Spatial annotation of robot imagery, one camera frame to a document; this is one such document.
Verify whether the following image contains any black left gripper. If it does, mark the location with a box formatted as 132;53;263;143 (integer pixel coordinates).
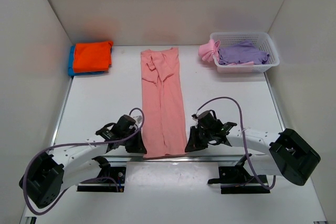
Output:
121;127;146;153

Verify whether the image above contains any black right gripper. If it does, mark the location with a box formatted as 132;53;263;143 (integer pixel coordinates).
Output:
185;125;214;153

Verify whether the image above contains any salmon pink t shirt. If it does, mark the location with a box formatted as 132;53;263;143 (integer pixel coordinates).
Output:
141;48;187;158

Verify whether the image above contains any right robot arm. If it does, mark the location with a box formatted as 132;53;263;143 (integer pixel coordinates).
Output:
185;110;321;186

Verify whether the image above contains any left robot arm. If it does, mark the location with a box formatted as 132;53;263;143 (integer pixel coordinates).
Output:
19;114;146;209

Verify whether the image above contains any light pink t shirt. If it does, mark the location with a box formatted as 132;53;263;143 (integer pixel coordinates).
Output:
198;39;221;62

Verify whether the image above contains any folded blue t shirt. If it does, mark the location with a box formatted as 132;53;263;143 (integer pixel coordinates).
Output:
68;46;107;77

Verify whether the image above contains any folded orange t shirt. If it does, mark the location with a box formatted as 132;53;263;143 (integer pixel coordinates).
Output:
72;40;113;74

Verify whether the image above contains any purple t shirt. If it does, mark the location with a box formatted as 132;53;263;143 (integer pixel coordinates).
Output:
218;40;269;66

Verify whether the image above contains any white plastic laundry basket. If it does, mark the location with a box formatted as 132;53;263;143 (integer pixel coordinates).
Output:
210;31;280;73

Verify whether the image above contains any aluminium table edge rail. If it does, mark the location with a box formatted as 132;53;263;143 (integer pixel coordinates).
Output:
48;77;286;163

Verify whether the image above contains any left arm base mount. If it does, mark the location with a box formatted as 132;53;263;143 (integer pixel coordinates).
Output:
77;156;127;193

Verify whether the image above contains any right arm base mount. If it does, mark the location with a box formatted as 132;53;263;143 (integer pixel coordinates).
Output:
207;157;270;194

